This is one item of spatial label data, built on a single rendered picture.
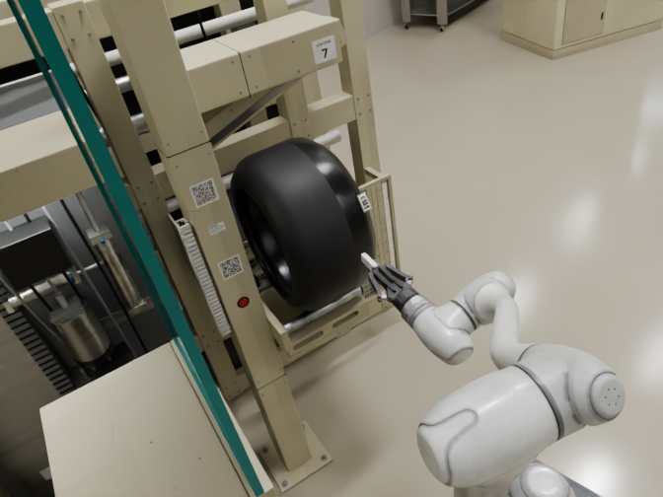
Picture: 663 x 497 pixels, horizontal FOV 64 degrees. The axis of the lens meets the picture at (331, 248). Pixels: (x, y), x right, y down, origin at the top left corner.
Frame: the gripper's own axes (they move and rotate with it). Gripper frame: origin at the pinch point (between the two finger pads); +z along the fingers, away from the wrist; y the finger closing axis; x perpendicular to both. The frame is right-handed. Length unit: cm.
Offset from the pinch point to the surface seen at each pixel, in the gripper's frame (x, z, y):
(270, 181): -17.1, 33.4, 13.3
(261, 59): -40, 65, -4
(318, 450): 127, 15, 24
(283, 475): 127, 13, 43
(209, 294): 14, 32, 43
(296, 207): -12.9, 22.3, 11.1
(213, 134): -14, 75, 15
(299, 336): 41.2, 17.4, 20.5
